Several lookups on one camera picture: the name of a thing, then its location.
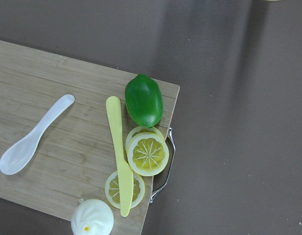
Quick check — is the hidden back lemon slice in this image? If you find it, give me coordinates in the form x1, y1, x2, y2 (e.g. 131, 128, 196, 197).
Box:
125, 126, 164, 151

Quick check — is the green lime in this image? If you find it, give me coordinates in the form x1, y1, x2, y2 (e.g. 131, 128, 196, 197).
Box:
125, 74, 163, 128

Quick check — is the upper lemon slice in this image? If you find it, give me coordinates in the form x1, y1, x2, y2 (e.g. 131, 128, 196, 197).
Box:
126, 132, 169, 177

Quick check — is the yellow plastic knife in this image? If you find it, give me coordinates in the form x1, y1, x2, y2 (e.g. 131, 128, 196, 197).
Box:
106, 96, 134, 217

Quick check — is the lower lemon slice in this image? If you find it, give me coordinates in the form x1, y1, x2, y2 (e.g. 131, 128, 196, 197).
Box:
105, 171, 145, 209

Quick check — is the white steamed bun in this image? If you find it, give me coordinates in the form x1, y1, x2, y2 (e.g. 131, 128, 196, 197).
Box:
70, 199, 114, 235

